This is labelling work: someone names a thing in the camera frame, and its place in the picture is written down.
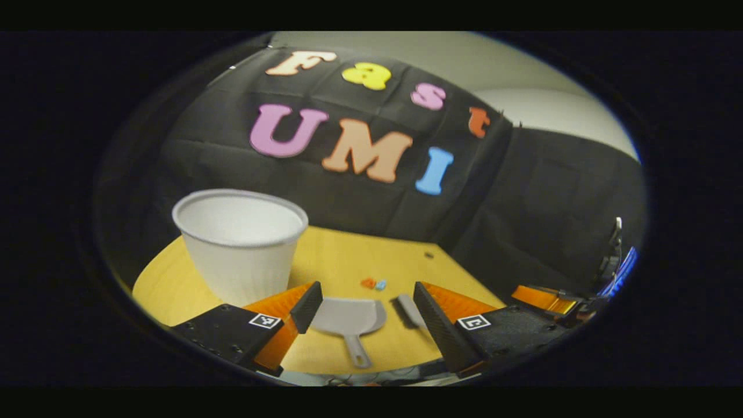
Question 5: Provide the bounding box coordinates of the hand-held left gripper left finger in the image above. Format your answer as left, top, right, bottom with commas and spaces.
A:
171, 282, 323, 377

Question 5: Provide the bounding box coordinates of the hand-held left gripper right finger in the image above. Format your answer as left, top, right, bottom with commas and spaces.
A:
413, 282, 572, 378

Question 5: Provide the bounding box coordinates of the grey small broom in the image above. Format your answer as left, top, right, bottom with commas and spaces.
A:
390, 294, 428, 330

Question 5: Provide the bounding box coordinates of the grey dustpan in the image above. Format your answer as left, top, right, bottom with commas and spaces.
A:
311, 297, 388, 369

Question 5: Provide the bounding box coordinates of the white garbage bin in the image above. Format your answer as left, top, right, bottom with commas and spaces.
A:
172, 189, 309, 307

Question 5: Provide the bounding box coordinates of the wooden desktop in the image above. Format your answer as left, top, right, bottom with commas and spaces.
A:
132, 225, 507, 375

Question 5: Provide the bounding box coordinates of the black backdrop cloth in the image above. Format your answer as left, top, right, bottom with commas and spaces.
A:
96, 44, 648, 302

